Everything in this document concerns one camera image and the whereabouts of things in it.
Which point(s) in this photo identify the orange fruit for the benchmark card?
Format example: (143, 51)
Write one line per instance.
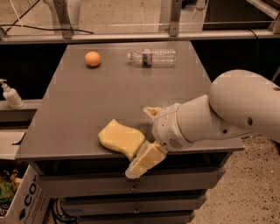
(92, 59)

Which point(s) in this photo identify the grey metal rail frame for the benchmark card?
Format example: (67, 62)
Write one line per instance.
(94, 21)

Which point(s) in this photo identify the yellow wavy sponge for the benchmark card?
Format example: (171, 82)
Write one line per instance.
(122, 139)

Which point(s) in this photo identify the white pump dispenser bottle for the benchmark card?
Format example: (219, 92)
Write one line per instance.
(11, 95)

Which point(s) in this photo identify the clear plastic water bottle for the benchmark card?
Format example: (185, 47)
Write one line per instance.
(153, 57)

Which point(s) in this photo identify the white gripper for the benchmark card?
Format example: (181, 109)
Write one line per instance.
(166, 128)

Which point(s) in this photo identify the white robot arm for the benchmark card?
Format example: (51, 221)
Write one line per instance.
(239, 103)

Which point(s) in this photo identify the white cardboard box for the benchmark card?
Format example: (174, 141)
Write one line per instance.
(30, 202)

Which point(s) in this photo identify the grey drawer cabinet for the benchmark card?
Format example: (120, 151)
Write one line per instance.
(86, 182)

